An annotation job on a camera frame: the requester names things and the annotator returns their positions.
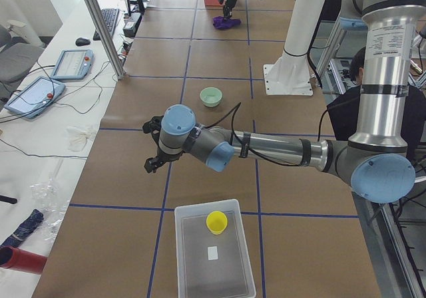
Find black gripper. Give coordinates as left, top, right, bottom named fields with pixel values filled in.
left=218, top=0, right=237, bottom=11
left=142, top=116, right=180, bottom=173

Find purple cloth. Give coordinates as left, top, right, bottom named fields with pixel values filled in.
left=212, top=16, right=241, bottom=31

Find yellow plastic cup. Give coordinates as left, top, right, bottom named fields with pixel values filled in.
left=206, top=211, right=228, bottom=235

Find mint green bowl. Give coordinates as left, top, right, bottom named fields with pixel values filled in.
left=200, top=86, right=222, bottom=108

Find black power box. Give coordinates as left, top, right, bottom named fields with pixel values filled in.
left=122, top=13, right=142, bottom=38

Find clear plastic storage box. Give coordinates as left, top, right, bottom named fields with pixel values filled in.
left=174, top=199, right=256, bottom=297

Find white crumpled cloth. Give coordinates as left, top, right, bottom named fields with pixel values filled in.
left=66, top=126, right=97, bottom=152

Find clear crumpled plastic wrap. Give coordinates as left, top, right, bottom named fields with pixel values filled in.
left=30, top=178, right=71, bottom=243

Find black keyboard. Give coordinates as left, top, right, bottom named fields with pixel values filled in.
left=101, top=8, right=120, bottom=36

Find blue patterned folded cloth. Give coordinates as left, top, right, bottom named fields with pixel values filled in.
left=1, top=209, right=44, bottom=247

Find teach pendant tablet far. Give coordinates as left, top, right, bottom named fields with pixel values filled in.
left=51, top=49, right=94, bottom=81

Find teach pendant tablet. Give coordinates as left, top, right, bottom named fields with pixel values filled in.
left=4, top=76, right=66, bottom=119
left=51, top=49, right=94, bottom=81

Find teach pendant tablet near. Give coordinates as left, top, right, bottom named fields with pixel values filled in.
left=4, top=76, right=66, bottom=119

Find black computer mouse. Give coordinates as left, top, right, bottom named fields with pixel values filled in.
left=75, top=37, right=91, bottom=47

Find person in black shirt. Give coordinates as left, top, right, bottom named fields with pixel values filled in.
left=327, top=47, right=365, bottom=141

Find red cylinder tube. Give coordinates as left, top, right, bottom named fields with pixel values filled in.
left=1, top=246, right=47, bottom=275

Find grey office chair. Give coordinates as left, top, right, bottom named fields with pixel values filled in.
left=1, top=25, right=44, bottom=103

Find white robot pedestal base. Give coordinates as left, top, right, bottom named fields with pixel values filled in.
left=264, top=0, right=325, bottom=96

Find grey aluminium frame post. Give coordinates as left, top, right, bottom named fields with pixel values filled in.
left=84, top=0, right=126, bottom=80

